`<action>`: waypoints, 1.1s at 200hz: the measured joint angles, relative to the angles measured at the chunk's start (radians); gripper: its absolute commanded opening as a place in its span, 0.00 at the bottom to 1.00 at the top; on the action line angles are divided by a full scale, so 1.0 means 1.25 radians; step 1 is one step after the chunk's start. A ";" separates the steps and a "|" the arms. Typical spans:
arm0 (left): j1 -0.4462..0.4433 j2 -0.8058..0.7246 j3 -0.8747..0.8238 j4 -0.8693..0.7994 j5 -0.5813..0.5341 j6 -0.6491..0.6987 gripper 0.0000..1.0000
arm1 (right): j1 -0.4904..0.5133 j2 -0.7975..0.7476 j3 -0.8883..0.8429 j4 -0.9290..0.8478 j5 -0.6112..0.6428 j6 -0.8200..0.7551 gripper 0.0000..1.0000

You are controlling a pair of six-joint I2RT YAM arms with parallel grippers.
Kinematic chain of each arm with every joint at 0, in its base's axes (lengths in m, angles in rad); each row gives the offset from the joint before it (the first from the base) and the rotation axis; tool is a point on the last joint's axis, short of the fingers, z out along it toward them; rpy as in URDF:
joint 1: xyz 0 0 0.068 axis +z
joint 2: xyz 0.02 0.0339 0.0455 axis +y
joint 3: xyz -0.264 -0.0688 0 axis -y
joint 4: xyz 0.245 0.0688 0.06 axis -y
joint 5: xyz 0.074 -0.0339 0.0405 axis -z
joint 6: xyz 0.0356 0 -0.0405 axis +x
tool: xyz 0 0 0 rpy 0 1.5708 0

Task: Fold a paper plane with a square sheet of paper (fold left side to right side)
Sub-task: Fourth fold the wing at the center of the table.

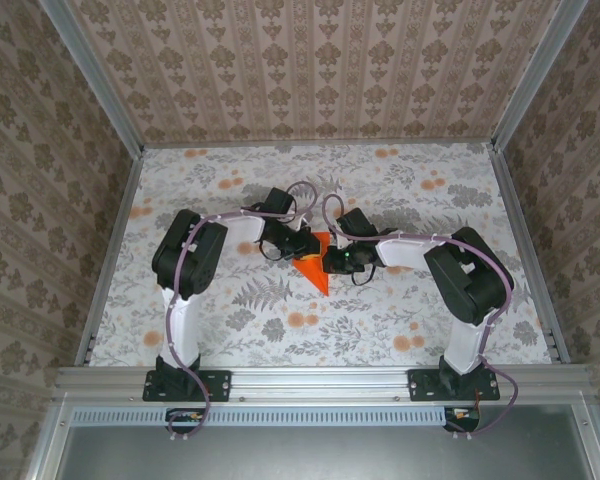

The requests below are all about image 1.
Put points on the tall aluminium frame post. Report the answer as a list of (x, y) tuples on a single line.
[(96, 75), (536, 75)]

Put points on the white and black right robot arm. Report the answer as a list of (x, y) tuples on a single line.
[(465, 280)]

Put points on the aluminium table edge rail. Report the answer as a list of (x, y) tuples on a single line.
[(320, 144), (111, 250), (525, 235)]

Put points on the orange cloth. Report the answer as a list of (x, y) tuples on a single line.
[(317, 280)]

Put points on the aluminium panel frame strip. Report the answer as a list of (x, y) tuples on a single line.
[(50, 440), (595, 440)]

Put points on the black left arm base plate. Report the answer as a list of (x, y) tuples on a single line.
[(220, 385)]

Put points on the grey sheet metal panel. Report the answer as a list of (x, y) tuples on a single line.
[(320, 455)]

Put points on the wide aluminium extrusion beam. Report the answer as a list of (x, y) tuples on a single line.
[(320, 382)]

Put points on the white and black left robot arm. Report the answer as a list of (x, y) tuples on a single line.
[(190, 255)]

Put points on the floral patterned table cover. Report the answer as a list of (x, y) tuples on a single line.
[(330, 330)]

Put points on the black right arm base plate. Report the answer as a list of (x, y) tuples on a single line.
[(420, 385)]

